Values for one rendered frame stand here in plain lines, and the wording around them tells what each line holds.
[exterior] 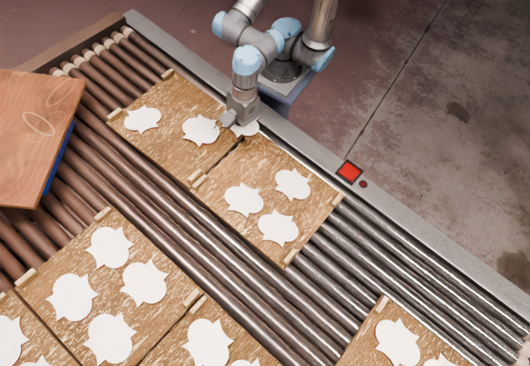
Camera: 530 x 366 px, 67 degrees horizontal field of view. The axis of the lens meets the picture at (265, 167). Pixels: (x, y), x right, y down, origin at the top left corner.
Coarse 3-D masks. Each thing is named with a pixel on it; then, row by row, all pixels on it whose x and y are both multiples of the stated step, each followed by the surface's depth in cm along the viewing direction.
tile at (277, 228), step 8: (264, 216) 133; (272, 216) 133; (280, 216) 134; (288, 216) 134; (264, 224) 132; (272, 224) 132; (280, 224) 132; (288, 224) 133; (264, 232) 130; (272, 232) 131; (280, 232) 131; (288, 232) 131; (296, 232) 132; (264, 240) 129; (272, 240) 129; (280, 240) 130; (288, 240) 130
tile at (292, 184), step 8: (280, 176) 142; (288, 176) 142; (296, 176) 142; (280, 184) 140; (288, 184) 140; (296, 184) 141; (304, 184) 141; (288, 192) 139; (296, 192) 139; (304, 192) 139
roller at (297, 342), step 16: (80, 144) 143; (96, 160) 140; (112, 176) 138; (128, 192) 136; (144, 208) 133; (160, 224) 132; (176, 240) 130; (192, 240) 130; (192, 256) 128; (208, 256) 127; (224, 272) 125; (240, 288) 123; (256, 304) 121; (272, 320) 119; (288, 336) 118; (304, 352) 116
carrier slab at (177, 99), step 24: (144, 96) 154; (168, 96) 156; (192, 96) 157; (120, 120) 148; (168, 120) 150; (144, 144) 144; (168, 144) 145; (192, 144) 146; (216, 144) 147; (168, 168) 140; (192, 168) 141
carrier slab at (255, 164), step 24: (240, 144) 148; (264, 144) 149; (216, 168) 142; (240, 168) 143; (264, 168) 144; (288, 168) 145; (192, 192) 136; (216, 192) 137; (264, 192) 139; (312, 192) 141; (336, 192) 142; (240, 216) 133; (312, 216) 136; (288, 264) 128
